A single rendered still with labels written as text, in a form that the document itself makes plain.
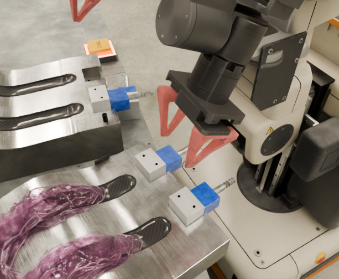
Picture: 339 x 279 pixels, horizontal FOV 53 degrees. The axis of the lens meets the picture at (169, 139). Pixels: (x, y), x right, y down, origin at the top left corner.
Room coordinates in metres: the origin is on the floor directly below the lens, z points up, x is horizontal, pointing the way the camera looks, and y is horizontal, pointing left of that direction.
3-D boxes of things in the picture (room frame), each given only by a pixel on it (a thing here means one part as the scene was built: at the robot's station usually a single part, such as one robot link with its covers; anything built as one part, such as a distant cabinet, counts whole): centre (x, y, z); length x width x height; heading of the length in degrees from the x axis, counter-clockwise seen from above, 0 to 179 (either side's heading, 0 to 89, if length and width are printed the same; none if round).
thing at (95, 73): (0.65, 0.17, 0.87); 0.05 x 0.05 x 0.04; 18
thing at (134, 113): (0.65, 0.10, 0.83); 0.13 x 0.05 x 0.05; 7
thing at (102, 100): (0.56, 0.10, 0.89); 0.13 x 0.05 x 0.05; 108
